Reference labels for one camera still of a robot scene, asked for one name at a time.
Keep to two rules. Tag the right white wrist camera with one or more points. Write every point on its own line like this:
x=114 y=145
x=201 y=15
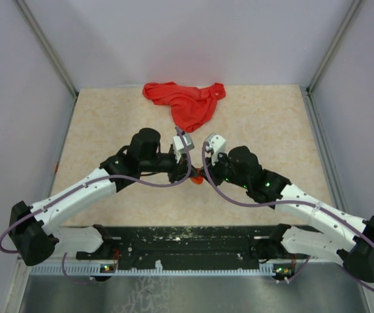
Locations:
x=215 y=146

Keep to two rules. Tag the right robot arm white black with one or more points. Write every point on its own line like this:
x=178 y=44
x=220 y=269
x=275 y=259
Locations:
x=337 y=236

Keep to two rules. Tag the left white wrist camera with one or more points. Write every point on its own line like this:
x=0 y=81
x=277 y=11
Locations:
x=182 y=145

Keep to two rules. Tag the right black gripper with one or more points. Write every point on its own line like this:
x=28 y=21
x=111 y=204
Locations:
x=212 y=169

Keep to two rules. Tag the red crumpled cloth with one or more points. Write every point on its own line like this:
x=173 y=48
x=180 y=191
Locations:
x=191 y=107

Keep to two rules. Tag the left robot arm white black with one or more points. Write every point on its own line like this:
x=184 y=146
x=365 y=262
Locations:
x=37 y=230

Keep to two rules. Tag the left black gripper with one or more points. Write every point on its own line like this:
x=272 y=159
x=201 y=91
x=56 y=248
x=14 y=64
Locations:
x=180 y=170

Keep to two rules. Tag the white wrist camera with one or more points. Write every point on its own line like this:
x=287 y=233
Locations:
x=215 y=146
x=182 y=145

